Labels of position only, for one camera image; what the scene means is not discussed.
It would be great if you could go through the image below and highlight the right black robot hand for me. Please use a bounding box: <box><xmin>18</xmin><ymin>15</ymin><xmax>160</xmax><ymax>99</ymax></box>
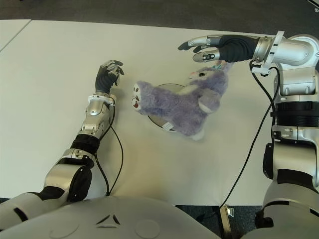
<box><xmin>177</xmin><ymin>34</ymin><xmax>261</xmax><ymax>63</ymax></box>

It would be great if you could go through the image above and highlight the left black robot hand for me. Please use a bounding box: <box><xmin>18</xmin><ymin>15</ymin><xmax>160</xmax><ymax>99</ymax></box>
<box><xmin>94</xmin><ymin>59</ymin><xmax>125</xmax><ymax>95</ymax></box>

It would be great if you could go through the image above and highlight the purple plush bunny doll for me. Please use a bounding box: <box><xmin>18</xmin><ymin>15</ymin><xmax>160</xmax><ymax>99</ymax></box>
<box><xmin>131</xmin><ymin>59</ymin><xmax>236</xmax><ymax>142</ymax></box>

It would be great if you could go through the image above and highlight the white plate black rim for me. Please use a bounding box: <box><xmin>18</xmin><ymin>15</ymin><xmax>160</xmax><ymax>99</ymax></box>
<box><xmin>147</xmin><ymin>83</ymin><xmax>186</xmax><ymax>132</ymax></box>

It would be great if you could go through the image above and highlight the grey robot torso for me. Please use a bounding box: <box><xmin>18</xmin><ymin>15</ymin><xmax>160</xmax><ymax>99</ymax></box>
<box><xmin>0</xmin><ymin>191</ymin><xmax>319</xmax><ymax>239</ymax></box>

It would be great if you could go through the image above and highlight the grey caster wheel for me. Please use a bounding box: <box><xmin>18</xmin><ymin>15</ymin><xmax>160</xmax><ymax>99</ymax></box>
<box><xmin>223</xmin><ymin>205</ymin><xmax>236</xmax><ymax>219</ymax></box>

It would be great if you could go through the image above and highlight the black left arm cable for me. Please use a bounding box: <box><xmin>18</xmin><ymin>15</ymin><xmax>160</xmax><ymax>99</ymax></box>
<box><xmin>93</xmin><ymin>103</ymin><xmax>124</xmax><ymax>197</ymax></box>

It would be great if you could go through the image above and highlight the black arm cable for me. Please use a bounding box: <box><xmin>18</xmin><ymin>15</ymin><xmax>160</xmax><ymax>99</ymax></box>
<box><xmin>93</xmin><ymin>103</ymin><xmax>124</xmax><ymax>197</ymax></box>
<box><xmin>218</xmin><ymin>61</ymin><xmax>280</xmax><ymax>209</ymax></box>

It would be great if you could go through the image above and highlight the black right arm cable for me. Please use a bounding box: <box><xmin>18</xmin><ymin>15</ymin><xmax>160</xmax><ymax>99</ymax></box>
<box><xmin>218</xmin><ymin>61</ymin><xmax>280</xmax><ymax>209</ymax></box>

